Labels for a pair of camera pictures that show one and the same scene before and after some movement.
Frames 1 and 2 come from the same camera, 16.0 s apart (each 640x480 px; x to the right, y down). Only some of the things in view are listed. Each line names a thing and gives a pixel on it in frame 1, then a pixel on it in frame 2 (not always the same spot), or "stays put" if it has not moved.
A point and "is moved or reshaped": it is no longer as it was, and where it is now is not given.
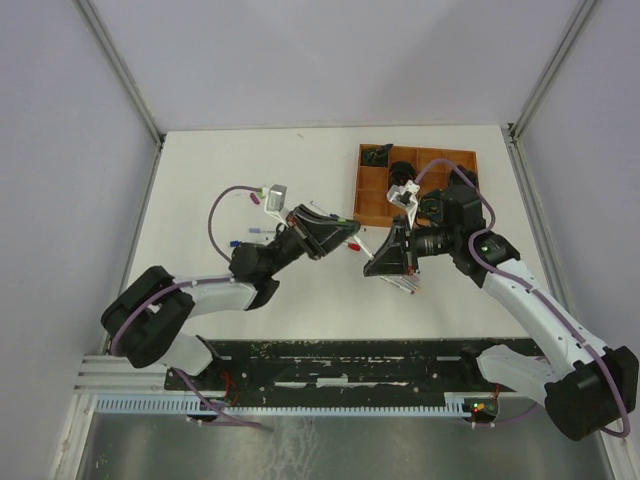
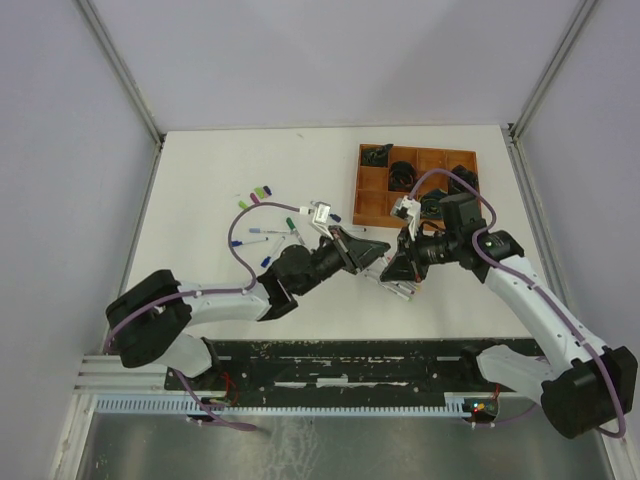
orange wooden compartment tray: [371, 203] stays put
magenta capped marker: [398, 285] stays put
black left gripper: [315, 232] → [353, 250]
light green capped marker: [363, 248] is moved or reshaped
